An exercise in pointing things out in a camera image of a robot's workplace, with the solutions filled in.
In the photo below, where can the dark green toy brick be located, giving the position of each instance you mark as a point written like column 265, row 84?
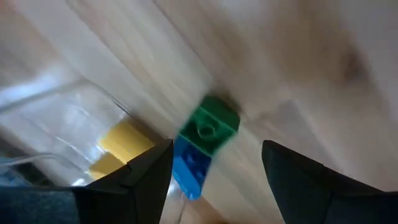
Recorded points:
column 208, row 124

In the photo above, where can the small blue toy brick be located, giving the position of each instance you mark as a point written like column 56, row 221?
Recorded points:
column 191, row 169

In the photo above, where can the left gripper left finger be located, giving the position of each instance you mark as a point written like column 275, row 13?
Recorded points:
column 140, row 186

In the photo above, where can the yellow rectangular block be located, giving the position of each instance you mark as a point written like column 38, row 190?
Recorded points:
column 124, row 143

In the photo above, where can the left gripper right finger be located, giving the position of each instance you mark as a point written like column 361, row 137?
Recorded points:
column 298, row 193

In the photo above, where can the clear plastic bin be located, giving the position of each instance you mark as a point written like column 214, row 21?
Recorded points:
column 62, row 118

